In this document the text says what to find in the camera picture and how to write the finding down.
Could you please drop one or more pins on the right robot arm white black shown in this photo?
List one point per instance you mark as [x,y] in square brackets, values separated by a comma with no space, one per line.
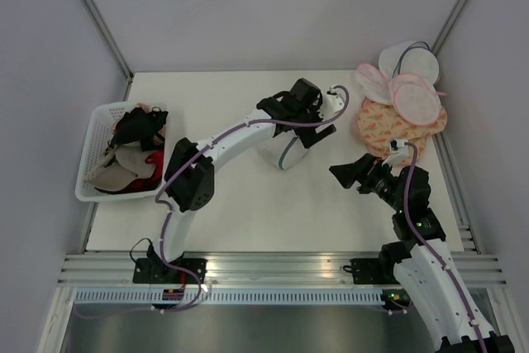
[420,260]

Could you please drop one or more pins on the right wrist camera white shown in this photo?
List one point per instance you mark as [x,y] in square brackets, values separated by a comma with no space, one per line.
[401,153]

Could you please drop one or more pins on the black bra in basket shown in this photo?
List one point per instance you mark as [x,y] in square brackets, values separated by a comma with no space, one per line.
[140,126]

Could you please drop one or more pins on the floral orange laundry bag lower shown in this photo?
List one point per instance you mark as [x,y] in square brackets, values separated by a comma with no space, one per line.
[381,151]

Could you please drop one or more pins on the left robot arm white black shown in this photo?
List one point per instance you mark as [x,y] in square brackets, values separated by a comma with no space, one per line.
[189,180]

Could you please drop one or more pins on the left arm base black plate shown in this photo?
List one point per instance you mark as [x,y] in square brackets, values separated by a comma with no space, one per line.
[154,271]

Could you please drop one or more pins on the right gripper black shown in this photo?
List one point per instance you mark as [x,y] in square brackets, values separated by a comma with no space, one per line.
[369,166]

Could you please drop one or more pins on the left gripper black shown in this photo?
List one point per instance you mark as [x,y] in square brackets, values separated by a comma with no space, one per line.
[309,136]

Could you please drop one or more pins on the white plastic basket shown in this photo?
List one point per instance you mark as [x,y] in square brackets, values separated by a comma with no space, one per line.
[97,148]

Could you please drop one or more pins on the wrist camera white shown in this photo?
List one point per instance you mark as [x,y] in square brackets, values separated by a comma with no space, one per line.
[333,102]
[401,153]

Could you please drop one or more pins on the white mesh bag blue zipper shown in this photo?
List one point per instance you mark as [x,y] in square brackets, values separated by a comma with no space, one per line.
[409,57]

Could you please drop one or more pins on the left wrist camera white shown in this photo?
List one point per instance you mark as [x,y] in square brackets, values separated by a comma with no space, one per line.
[333,102]

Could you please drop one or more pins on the red bra in basket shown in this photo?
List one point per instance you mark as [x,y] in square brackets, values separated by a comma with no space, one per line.
[153,182]

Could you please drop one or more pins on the left aluminium frame post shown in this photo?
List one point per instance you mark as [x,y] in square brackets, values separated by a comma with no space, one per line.
[107,37]

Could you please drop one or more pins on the white mesh laundry bag blue trim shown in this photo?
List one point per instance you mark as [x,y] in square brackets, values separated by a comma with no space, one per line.
[285,150]

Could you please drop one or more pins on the pink trimmed mesh bag back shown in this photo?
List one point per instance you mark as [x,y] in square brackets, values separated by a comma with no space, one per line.
[373,84]

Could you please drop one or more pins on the aluminium frame post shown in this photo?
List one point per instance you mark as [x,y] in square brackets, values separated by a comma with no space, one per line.
[463,1]
[107,37]

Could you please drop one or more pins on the floral orange laundry bag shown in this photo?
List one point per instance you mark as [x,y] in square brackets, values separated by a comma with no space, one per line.
[376,124]
[381,151]

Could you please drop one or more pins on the pink trimmed mesh bag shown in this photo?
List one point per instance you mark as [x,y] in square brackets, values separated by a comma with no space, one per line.
[415,99]
[373,84]

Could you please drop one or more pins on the aluminium rail front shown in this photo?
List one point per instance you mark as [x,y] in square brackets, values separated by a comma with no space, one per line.
[265,270]

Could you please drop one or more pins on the right aluminium frame post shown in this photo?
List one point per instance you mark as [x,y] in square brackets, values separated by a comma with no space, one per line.
[463,1]

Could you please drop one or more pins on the right arm base black plate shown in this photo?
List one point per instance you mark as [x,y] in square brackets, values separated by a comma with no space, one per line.
[369,271]

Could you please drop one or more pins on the floral orange laundry bag upper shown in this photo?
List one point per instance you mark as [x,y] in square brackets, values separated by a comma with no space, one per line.
[376,124]

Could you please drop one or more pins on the pink trimmed mesh bag front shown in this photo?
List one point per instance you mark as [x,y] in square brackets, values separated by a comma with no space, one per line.
[415,99]

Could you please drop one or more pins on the beige bra in basket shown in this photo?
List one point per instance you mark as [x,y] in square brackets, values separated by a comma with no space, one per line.
[120,170]

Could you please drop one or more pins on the white slotted cable duct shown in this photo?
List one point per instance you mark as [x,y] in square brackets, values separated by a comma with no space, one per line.
[159,296]

